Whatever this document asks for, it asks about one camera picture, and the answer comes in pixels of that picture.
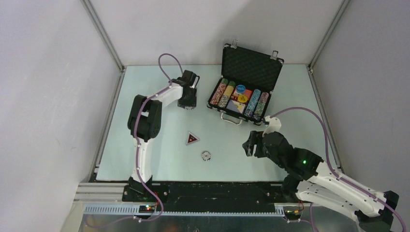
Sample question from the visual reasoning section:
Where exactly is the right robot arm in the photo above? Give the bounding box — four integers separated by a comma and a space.
242, 116, 399, 232

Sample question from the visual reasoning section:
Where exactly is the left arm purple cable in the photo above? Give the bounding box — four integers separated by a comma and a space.
132, 53, 185, 223

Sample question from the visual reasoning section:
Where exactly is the all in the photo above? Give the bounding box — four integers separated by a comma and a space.
186, 131, 200, 145

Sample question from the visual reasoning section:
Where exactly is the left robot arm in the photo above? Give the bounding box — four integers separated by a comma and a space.
127, 70, 200, 201

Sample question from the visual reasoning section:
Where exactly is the white poker chip front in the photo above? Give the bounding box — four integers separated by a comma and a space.
201, 151, 211, 161

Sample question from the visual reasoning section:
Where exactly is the blue dealer button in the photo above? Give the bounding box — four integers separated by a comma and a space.
235, 85, 246, 94

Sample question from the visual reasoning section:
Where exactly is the red poker chip stack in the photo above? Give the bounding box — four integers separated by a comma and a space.
210, 78, 229, 105

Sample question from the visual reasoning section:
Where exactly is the black poker set case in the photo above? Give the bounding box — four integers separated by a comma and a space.
206, 40, 285, 126

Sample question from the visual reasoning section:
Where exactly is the blue playing card deck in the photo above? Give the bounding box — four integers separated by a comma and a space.
226, 100, 246, 114

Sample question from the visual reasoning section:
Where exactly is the light blue chip stack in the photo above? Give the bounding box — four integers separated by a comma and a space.
244, 89, 262, 117

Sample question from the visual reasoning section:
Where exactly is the yellow big blind button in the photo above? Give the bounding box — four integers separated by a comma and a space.
237, 95, 248, 103

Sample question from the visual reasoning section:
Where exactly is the grey poker chip stack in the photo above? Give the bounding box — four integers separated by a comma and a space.
218, 81, 236, 108

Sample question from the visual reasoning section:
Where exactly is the red card deck in case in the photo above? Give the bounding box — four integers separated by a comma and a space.
231, 89, 252, 101

